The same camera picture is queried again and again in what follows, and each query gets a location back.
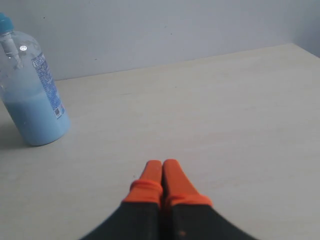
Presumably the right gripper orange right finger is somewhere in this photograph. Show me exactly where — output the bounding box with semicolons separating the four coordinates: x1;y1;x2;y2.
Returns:
162;159;255;240

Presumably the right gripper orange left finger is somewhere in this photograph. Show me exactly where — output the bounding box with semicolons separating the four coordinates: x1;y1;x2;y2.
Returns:
83;160;163;240

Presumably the blue pump soap bottle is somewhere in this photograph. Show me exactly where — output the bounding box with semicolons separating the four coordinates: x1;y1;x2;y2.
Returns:
0;13;70;146

